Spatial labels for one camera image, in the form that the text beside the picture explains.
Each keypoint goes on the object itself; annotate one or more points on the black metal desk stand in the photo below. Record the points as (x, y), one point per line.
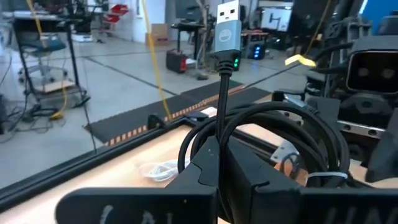
(70, 56)

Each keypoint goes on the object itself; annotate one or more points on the black aluminium table frame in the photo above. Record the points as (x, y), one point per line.
(62, 169)

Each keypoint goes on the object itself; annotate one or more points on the blue panel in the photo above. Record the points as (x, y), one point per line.
(379, 12)

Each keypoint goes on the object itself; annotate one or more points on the blue office chair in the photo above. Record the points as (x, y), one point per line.
(43, 46)

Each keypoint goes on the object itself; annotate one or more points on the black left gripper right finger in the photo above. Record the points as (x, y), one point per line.
(280, 205)

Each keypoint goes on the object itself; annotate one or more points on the black hazard-striped floor mat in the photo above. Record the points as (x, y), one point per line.
(140, 121)

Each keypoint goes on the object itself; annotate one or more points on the brown cardboard box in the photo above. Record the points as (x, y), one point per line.
(158, 34)

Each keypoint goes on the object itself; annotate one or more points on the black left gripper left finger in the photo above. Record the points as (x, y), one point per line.
(140, 205)

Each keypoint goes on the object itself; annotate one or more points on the red and black box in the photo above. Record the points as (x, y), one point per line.
(176, 61)

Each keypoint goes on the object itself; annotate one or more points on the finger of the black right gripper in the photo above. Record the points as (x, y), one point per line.
(385, 161)
(329, 110)

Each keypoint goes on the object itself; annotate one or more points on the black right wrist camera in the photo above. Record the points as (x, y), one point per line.
(373, 71)

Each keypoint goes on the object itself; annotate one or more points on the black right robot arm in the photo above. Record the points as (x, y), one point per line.
(342, 31)

